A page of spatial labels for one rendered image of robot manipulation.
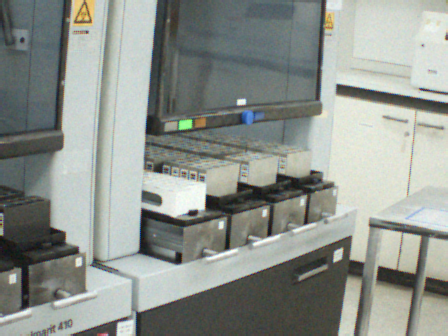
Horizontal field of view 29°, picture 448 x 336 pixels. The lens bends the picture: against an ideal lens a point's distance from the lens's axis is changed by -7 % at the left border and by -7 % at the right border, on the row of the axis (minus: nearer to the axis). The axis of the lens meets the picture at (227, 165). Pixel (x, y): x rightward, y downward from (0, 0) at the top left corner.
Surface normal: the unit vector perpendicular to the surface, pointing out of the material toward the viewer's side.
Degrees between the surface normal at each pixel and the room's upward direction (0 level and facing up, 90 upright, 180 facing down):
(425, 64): 90
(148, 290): 90
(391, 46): 90
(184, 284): 90
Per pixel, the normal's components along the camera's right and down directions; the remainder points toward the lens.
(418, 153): -0.57, 0.11
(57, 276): 0.82, 0.17
